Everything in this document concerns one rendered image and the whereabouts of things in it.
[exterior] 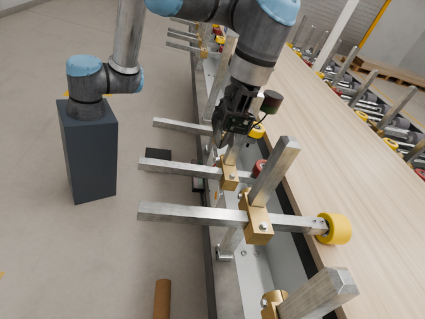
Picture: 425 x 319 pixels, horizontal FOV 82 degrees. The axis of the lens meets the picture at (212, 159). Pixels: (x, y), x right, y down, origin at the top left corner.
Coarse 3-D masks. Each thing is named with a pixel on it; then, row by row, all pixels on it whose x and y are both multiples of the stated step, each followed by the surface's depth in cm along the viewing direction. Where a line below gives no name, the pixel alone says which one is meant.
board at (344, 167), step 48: (288, 48) 236; (288, 96) 139; (336, 96) 164; (336, 144) 110; (384, 144) 125; (288, 192) 79; (336, 192) 83; (384, 192) 91; (384, 240) 72; (384, 288) 59
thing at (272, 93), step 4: (268, 92) 68; (272, 92) 69; (276, 92) 70; (272, 96) 67; (276, 96) 68; (280, 96) 69; (256, 116) 71; (264, 116) 73; (260, 120) 74; (256, 124) 75
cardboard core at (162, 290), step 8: (160, 280) 126; (168, 280) 127; (160, 288) 123; (168, 288) 124; (160, 296) 120; (168, 296) 121; (160, 304) 117; (168, 304) 119; (160, 312) 115; (168, 312) 117
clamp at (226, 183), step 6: (222, 156) 86; (222, 162) 83; (222, 168) 82; (228, 168) 82; (234, 168) 83; (228, 174) 80; (222, 180) 80; (228, 180) 78; (234, 180) 78; (222, 186) 79; (228, 186) 79; (234, 186) 80
